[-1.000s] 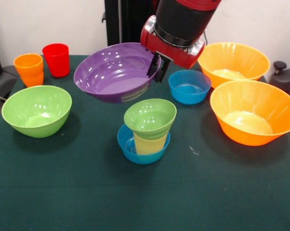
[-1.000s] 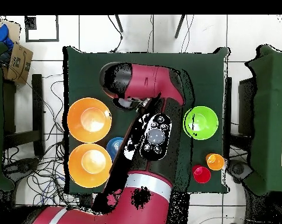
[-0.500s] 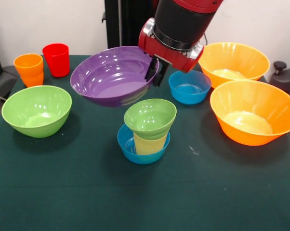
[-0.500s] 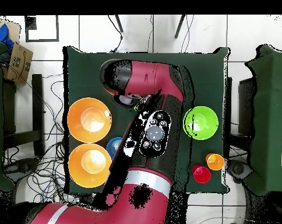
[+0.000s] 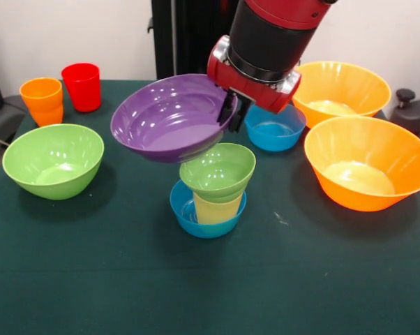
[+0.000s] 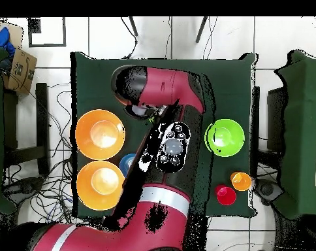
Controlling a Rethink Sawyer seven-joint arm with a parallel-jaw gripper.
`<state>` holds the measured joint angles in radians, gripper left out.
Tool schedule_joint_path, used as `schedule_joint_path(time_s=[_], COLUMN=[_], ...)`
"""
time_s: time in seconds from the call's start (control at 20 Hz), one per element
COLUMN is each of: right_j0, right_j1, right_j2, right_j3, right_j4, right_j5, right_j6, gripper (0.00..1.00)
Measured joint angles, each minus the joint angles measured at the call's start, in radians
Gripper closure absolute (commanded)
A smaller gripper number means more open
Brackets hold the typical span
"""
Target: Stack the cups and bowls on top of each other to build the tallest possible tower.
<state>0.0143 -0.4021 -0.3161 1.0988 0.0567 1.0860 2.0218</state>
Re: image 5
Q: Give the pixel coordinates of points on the black pedestal foot with knob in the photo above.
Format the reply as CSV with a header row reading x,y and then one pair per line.
x,y
414,111

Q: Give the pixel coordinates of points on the purple bowl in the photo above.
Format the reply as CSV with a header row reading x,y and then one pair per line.
x,y
168,122

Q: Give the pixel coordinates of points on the orange cup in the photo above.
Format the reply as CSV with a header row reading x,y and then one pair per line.
x,y
42,101

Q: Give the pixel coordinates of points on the red cup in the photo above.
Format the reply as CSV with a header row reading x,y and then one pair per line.
x,y
81,87

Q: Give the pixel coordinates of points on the blue bowl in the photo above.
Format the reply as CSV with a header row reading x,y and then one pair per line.
x,y
210,230
274,137

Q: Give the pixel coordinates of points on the small green bowl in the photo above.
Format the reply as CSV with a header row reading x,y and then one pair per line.
x,y
220,174

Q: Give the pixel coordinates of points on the dark green table cloth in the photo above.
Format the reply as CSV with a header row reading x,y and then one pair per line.
x,y
196,279

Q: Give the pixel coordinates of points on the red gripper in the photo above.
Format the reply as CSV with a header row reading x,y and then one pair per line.
x,y
252,83

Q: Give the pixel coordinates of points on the yellow cup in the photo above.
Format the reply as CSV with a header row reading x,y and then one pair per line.
x,y
215,213

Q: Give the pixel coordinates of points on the large green bowl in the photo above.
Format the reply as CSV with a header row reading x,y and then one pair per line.
x,y
53,164

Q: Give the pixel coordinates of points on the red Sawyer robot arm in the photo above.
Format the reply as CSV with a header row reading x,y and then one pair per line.
x,y
279,31

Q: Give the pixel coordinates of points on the large orange bowl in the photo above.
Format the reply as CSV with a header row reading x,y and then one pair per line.
x,y
342,87
363,167

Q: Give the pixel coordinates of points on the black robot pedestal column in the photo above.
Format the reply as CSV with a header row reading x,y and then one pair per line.
x,y
192,35

